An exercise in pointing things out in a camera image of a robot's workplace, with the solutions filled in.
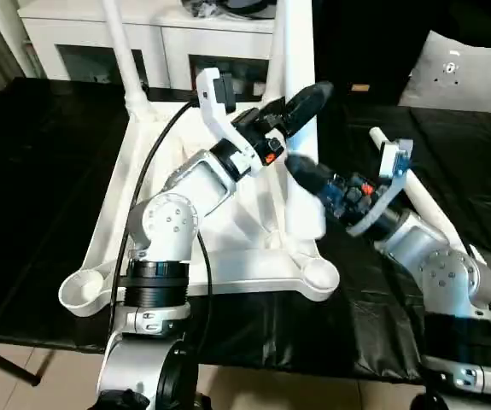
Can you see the black cabinet with gold label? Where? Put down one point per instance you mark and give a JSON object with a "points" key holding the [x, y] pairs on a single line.
{"points": [[356, 42]]}

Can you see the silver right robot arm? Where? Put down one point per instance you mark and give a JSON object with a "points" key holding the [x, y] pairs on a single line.
{"points": [[441, 273]]}

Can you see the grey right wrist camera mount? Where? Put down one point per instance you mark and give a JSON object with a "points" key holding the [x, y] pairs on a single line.
{"points": [[392, 158]]}

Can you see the white glass-door cabinet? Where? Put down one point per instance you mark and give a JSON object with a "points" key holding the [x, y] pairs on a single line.
{"points": [[78, 30]]}

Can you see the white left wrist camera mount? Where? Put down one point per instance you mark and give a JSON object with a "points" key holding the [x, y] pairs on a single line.
{"points": [[215, 119]]}

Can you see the grey cushion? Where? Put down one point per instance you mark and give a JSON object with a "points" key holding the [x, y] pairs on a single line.
{"points": [[463, 77]]}

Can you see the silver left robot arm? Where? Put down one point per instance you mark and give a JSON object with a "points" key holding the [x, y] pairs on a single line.
{"points": [[168, 222]]}

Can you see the black metal frame bar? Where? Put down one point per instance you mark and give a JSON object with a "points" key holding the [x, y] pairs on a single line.
{"points": [[6, 363]]}

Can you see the white plastic table leg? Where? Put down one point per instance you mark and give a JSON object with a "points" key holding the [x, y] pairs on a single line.
{"points": [[277, 55], [300, 51], [424, 200], [123, 55]]}

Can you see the small white jar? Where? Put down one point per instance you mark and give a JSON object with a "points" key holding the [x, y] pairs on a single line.
{"points": [[257, 90]]}

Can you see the black work mat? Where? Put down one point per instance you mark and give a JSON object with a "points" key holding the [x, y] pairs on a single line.
{"points": [[463, 149]]}

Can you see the white plastic table top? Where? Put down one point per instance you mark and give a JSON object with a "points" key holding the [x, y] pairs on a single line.
{"points": [[245, 273]]}

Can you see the grey round helmet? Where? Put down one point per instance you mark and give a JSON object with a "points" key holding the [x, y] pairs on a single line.
{"points": [[249, 8]]}

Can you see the dark clutter pile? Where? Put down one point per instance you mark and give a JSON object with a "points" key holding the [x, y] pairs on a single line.
{"points": [[200, 7]]}

